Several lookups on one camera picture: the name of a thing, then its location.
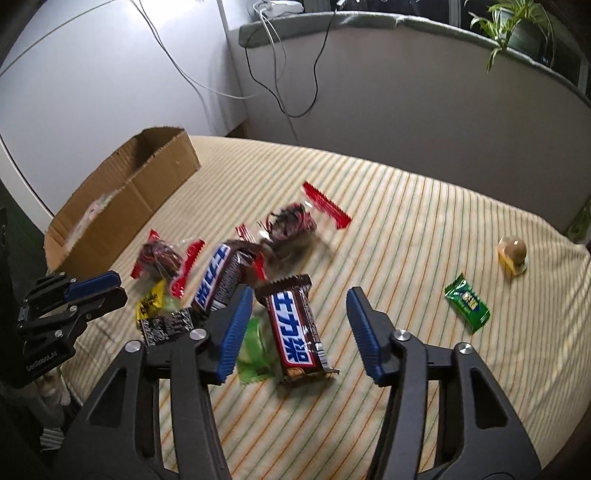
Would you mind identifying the long white cable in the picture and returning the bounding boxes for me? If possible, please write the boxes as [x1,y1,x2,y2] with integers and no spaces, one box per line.
[129,0,262,100]

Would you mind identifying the black cable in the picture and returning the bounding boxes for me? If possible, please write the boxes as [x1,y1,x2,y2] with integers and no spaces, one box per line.
[244,11,334,119]

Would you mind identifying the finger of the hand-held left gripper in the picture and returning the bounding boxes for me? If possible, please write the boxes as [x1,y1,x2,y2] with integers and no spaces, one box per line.
[27,271,122,304]
[17,287,128,346]

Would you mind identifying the grey windowsill cover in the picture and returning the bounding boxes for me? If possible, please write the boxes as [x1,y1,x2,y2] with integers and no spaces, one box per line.
[239,10,591,100]

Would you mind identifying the cardboard box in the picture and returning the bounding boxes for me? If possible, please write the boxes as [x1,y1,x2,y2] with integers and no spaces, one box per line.
[44,127,201,278]

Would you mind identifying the dark green candy packet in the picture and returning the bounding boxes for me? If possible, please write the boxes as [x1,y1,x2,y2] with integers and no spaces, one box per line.
[444,273,491,334]

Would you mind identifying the round brown packaged snack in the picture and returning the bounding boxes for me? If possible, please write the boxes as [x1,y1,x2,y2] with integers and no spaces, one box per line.
[498,235,528,278]

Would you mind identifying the white power adapter with cables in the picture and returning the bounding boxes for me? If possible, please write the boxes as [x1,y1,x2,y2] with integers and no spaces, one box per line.
[253,0,305,14]

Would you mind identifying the light green snack packet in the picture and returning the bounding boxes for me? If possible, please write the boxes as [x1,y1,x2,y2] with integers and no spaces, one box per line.
[236,316,275,384]

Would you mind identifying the yellow snack packet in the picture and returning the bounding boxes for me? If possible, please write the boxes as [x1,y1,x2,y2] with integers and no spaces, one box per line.
[135,279,167,328]

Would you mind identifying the striped bed sheet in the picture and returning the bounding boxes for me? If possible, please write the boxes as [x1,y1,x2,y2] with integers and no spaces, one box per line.
[60,134,591,467]

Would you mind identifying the red-ended clear snack packet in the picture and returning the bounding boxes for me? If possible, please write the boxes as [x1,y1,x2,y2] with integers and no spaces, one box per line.
[235,181,354,268]
[130,228,206,298]

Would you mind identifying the black patterned snack packet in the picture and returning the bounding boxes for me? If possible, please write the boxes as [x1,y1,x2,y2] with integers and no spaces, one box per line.
[140,307,195,348]

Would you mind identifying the potted plant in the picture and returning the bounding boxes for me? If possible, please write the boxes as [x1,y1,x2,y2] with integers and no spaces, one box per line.
[466,0,555,72]

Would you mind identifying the person's left hand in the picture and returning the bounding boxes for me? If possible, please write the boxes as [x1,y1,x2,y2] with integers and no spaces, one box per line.
[37,371,72,409]

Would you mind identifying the white charging cable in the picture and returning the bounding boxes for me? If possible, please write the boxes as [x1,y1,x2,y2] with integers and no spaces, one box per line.
[259,10,301,140]

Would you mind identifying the brown chocolate bar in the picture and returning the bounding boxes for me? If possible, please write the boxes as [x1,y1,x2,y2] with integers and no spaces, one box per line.
[255,274,341,387]
[191,240,269,325]

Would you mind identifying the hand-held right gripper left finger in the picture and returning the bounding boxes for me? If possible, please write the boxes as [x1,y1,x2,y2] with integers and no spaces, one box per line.
[54,282,256,480]

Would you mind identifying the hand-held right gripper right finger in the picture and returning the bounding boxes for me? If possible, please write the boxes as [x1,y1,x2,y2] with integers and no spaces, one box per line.
[346,286,542,480]

